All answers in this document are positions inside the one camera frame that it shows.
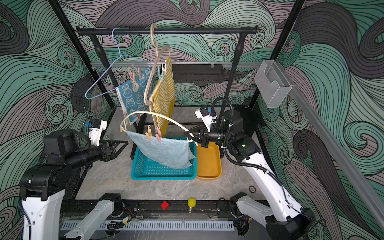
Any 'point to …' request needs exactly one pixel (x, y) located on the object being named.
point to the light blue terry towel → (169, 154)
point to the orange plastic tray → (209, 161)
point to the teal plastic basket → (144, 168)
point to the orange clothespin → (149, 134)
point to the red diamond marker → (164, 205)
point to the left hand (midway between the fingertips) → (122, 141)
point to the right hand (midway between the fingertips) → (184, 135)
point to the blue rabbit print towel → (133, 103)
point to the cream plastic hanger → (191, 140)
